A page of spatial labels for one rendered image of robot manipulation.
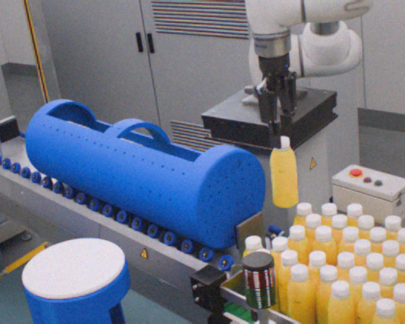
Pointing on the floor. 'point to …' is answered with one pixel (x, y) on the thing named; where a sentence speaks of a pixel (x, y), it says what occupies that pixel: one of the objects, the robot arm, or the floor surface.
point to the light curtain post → (42, 50)
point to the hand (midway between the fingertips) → (281, 131)
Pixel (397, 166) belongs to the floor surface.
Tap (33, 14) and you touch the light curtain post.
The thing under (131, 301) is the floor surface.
